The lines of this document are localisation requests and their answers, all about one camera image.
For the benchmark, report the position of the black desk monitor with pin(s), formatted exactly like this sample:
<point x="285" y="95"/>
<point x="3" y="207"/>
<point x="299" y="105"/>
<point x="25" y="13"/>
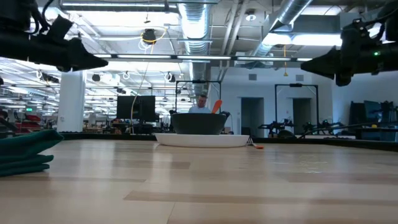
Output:
<point x="143" y="109"/>

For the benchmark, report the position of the silver ventilation duct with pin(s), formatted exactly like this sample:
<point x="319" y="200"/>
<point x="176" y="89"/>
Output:
<point x="194" y="28"/>

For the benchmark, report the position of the black background robot arm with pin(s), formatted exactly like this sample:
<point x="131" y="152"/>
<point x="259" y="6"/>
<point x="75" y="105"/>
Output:
<point x="323" y="125"/>
<point x="275" y="126"/>

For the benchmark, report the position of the person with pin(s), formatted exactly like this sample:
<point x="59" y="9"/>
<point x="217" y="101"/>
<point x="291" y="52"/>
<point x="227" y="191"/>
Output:
<point x="200" y="109"/>

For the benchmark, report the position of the red storage shelf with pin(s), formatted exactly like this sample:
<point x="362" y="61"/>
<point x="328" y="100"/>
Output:
<point x="31" y="119"/>

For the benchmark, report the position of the black hanging camera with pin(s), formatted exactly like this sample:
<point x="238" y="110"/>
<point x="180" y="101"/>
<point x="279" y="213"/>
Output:
<point x="149" y="36"/>

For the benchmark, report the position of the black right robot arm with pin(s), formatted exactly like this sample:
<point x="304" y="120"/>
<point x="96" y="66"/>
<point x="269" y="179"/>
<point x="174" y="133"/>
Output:
<point x="392" y="21"/>

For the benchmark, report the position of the white round plate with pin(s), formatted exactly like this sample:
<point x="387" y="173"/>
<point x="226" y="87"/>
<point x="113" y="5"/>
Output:
<point x="202" y="141"/>

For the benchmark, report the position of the dark round bowl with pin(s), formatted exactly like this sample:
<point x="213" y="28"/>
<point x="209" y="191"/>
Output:
<point x="199" y="124"/>

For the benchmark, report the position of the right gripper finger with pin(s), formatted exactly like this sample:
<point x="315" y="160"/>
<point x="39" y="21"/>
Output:
<point x="323" y="63"/>

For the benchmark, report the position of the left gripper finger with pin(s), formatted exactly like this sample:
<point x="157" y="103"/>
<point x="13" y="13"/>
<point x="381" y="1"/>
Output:
<point x="84" y="59"/>

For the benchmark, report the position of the dark green folded napkin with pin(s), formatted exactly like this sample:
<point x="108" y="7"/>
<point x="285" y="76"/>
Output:
<point x="25" y="149"/>

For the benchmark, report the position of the white building column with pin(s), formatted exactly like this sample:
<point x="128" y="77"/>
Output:
<point x="71" y="102"/>

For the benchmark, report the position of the dark background screens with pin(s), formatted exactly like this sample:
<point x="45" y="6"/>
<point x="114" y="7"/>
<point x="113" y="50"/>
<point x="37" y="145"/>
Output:
<point x="373" y="112"/>

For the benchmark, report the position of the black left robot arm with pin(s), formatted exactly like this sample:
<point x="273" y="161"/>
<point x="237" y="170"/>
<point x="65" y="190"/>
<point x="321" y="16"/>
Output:
<point x="12" y="15"/>

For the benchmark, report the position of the long LED light bar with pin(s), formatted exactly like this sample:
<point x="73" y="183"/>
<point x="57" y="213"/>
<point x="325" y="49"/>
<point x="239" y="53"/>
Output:
<point x="202" y="57"/>

